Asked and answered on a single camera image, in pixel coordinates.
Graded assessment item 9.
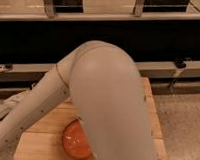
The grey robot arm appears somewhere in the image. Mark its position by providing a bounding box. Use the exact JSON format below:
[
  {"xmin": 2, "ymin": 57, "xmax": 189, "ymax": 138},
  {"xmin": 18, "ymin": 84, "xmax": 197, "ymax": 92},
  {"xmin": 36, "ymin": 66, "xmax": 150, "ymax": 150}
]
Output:
[{"xmin": 0, "ymin": 40, "xmax": 158, "ymax": 160}]

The wooden board table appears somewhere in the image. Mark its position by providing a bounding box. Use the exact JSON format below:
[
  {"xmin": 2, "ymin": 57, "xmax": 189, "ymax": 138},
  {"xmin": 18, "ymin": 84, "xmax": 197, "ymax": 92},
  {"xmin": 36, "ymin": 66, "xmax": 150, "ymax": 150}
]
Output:
[{"xmin": 14, "ymin": 77, "xmax": 168, "ymax": 160}]

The black clamp on rail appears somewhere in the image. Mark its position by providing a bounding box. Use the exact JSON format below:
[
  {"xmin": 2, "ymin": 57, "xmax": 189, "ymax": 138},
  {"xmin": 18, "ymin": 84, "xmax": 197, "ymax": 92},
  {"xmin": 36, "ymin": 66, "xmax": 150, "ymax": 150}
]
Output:
[{"xmin": 168, "ymin": 58, "xmax": 187, "ymax": 94}]

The grey metal rail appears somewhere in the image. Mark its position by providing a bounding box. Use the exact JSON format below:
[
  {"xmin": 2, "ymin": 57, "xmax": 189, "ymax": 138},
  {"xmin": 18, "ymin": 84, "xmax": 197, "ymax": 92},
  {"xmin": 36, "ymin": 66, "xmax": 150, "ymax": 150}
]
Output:
[{"xmin": 0, "ymin": 51, "xmax": 200, "ymax": 92}]

